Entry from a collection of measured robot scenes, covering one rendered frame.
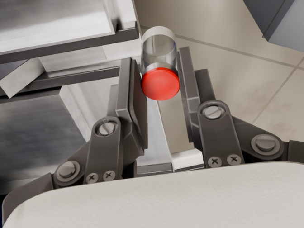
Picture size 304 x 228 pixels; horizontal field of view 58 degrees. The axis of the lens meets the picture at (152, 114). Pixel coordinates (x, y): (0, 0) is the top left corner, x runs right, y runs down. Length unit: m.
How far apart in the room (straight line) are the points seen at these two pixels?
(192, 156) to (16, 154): 0.42
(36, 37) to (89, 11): 0.08
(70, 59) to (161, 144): 0.25
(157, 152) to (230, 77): 1.09
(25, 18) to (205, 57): 1.18
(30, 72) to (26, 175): 0.33
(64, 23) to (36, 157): 0.33
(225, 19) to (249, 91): 0.50
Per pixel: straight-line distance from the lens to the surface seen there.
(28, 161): 0.67
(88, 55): 0.43
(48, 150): 0.62
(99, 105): 0.50
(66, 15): 0.41
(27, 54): 0.44
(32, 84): 0.47
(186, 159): 0.74
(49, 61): 0.46
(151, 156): 0.60
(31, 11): 0.42
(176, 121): 1.80
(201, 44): 1.46
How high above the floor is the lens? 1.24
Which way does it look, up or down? 45 degrees down
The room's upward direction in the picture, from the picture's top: 180 degrees clockwise
